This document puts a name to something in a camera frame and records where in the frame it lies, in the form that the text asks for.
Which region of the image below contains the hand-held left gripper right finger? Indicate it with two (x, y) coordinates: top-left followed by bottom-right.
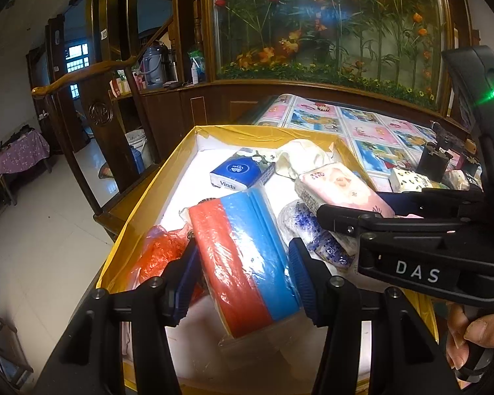
(288, 238), (464, 395)

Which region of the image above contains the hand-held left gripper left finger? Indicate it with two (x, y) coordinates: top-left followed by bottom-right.
(35, 234), (200, 395)

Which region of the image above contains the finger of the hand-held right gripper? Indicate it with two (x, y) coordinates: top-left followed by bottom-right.
(316, 203), (466, 239)
(385, 188), (484, 217)

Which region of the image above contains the lemon print tissue pack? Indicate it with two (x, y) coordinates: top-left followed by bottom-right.
(389, 168), (434, 193)

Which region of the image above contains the orange plastic bag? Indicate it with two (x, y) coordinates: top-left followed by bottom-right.
(137, 225), (203, 302)

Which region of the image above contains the pink tissue pack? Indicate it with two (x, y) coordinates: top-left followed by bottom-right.
(293, 162), (397, 220)

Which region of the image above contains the blue patterned plastic pack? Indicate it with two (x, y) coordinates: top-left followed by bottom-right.
(278, 199), (360, 271)

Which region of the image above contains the red and blue plastic pack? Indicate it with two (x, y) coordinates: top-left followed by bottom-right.
(186, 190), (302, 339)

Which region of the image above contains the yellow taped cardboard box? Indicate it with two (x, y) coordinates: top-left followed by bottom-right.
(96, 125), (438, 395)

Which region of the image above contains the person's right hand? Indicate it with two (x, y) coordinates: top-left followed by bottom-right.
(445, 301), (494, 383)

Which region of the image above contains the black metal device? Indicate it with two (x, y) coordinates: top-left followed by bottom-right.
(430, 121), (478, 155)

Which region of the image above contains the crumpled white cloth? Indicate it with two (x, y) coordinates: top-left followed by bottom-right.
(275, 139), (335, 180)

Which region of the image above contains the printed cartoon tablecloth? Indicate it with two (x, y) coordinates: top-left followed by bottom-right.
(250, 94), (484, 193)

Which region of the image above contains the blue tissue pack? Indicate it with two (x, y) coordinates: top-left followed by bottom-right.
(209, 155), (275, 193)

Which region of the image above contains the white bucket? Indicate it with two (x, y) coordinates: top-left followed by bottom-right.
(124, 129), (156, 170)

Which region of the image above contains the wooden chair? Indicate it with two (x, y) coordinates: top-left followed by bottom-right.
(31, 60), (167, 241)

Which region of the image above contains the table with purple cloth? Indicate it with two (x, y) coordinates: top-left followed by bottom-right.
(0, 128), (51, 175)

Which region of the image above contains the white spray bottle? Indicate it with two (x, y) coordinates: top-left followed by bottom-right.
(188, 49), (205, 86)

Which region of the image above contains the blue thermos jug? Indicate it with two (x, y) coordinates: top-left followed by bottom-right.
(141, 44), (170, 90)

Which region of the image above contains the black cylinder with handle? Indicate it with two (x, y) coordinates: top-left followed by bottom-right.
(415, 141), (454, 184)

